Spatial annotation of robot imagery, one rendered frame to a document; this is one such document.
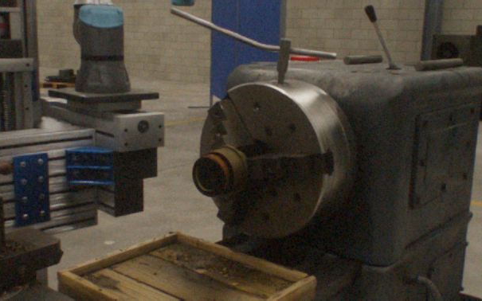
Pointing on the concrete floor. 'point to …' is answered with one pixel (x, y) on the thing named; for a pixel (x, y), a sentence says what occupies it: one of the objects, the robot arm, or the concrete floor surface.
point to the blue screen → (256, 17)
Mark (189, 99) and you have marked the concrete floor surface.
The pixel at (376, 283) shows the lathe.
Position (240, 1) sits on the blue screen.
